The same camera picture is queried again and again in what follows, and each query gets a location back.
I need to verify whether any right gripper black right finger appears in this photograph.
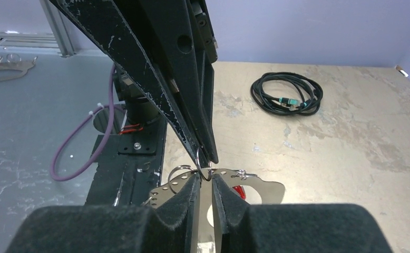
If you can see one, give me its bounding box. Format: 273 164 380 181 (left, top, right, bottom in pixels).
212 175 392 252

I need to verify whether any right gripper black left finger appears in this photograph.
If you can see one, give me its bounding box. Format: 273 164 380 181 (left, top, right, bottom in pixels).
6 173 201 253

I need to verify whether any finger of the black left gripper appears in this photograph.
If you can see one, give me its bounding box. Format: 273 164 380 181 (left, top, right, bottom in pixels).
140 1 219 164
51 1 198 161

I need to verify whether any silver metal key holder plate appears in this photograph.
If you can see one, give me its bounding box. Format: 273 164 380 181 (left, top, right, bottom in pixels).
144 166 285 252

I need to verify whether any silver split key ring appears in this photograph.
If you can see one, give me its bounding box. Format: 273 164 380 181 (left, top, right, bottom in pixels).
194 145 213 182

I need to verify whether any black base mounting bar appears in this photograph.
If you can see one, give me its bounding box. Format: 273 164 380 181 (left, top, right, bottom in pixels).
85 105 167 206

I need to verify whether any coiled black cable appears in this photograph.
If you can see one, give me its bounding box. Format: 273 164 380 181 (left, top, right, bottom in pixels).
250 72 324 116

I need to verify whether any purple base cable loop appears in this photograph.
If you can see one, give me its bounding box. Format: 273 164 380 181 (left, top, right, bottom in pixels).
50 64 125 182

